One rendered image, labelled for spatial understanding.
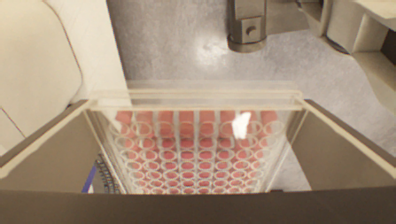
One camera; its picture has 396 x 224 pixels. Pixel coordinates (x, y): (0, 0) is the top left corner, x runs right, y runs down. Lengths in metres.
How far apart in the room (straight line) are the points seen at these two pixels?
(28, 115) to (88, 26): 0.18
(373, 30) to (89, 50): 0.55
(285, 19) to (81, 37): 0.86
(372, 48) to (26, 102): 0.62
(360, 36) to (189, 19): 0.83
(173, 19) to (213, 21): 0.21
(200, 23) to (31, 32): 0.91
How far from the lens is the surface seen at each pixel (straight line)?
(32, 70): 0.35
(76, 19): 0.42
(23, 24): 0.36
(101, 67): 0.44
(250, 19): 0.96
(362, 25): 0.51
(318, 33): 0.69
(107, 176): 0.71
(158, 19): 1.17
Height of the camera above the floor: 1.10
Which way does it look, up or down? 48 degrees down
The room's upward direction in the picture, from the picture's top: 179 degrees clockwise
